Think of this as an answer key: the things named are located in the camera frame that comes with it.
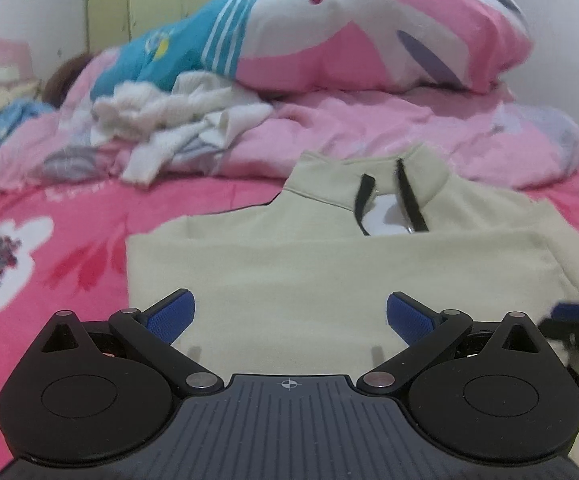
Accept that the large pink blue cartoon pillow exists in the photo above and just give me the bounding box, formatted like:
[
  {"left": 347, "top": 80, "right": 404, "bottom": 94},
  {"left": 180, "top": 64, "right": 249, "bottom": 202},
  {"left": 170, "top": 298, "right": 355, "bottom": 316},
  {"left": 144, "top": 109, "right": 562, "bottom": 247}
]
[{"left": 92, "top": 0, "right": 532, "bottom": 99}]

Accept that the beige zip hoodie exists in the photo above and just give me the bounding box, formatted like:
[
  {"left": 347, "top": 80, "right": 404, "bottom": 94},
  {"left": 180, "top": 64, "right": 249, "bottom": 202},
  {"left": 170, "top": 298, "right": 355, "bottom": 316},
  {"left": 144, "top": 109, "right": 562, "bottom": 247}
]
[{"left": 125, "top": 142, "right": 579, "bottom": 480}]

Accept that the pink magenta floral bed blanket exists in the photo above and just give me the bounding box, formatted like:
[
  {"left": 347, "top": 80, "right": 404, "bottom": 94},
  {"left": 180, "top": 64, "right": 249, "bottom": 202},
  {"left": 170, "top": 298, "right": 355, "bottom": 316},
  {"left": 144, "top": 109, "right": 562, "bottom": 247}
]
[{"left": 0, "top": 169, "right": 579, "bottom": 478}]

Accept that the crumpled white cloth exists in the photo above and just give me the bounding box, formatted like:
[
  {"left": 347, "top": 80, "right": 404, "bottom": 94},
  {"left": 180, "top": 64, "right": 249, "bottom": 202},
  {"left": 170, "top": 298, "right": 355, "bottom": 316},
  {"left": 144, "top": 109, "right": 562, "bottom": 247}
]
[{"left": 91, "top": 70, "right": 273, "bottom": 186}]

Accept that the dark brown garment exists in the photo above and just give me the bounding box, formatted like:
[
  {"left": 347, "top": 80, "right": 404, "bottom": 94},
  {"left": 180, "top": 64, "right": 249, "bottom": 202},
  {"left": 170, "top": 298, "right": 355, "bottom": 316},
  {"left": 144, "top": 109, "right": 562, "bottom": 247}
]
[{"left": 42, "top": 52, "right": 94, "bottom": 108}]

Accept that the light pink quilt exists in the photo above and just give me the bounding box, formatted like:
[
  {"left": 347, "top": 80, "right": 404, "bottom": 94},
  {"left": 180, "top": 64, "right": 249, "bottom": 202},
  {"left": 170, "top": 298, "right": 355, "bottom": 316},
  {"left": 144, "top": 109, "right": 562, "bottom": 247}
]
[{"left": 0, "top": 50, "right": 579, "bottom": 191}]

